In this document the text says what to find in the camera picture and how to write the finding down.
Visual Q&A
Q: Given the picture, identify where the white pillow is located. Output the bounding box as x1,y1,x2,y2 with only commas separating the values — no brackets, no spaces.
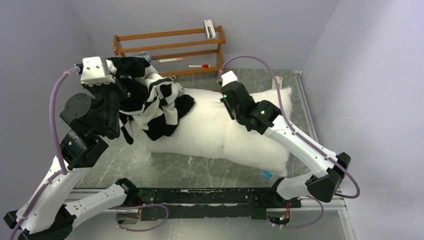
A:
146,88,290,177

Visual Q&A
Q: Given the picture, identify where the black white checkered pillowcase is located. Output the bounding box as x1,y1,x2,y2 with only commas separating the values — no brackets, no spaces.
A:
106,57,196,145

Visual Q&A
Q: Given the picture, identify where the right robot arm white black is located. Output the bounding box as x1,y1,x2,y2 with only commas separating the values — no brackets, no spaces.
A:
219,71,351,203

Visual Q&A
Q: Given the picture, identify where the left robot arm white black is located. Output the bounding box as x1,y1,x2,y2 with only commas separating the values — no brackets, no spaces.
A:
4,84,141,240

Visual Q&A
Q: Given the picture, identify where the blue pillow tag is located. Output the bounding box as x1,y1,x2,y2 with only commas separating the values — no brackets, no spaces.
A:
260,170,274,180

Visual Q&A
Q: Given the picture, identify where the white marker red cap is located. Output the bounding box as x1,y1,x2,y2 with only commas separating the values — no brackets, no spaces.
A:
187,64,211,69

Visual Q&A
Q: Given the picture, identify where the wooden shelf rack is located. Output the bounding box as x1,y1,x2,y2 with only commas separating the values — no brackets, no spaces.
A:
113,25,226,77

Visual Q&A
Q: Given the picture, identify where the small white green box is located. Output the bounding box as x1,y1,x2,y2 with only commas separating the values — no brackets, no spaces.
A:
271,76,283,90

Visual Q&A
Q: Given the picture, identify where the white marker pink cap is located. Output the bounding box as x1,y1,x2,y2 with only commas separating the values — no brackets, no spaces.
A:
158,57,183,63

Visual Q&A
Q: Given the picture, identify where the blue white round jar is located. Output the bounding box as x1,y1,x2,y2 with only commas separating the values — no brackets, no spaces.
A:
136,51,152,63

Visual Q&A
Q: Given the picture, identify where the white clip on rack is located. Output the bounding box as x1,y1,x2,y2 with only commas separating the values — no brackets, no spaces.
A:
203,19,216,40

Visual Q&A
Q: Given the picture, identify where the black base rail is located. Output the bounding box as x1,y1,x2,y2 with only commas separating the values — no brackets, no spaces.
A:
119,187,302,220

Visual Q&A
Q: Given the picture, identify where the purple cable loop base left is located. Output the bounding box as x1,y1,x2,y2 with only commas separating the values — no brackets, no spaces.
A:
114,203,169,233

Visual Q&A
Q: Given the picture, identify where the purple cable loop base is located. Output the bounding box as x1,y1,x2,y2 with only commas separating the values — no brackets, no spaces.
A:
266,195,325,231
114,203,169,233

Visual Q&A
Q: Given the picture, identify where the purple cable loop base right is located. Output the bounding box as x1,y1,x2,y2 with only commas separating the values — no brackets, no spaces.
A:
266,195,325,231

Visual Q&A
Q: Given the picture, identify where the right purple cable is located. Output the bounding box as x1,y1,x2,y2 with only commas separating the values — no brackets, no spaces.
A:
216,55,361,200

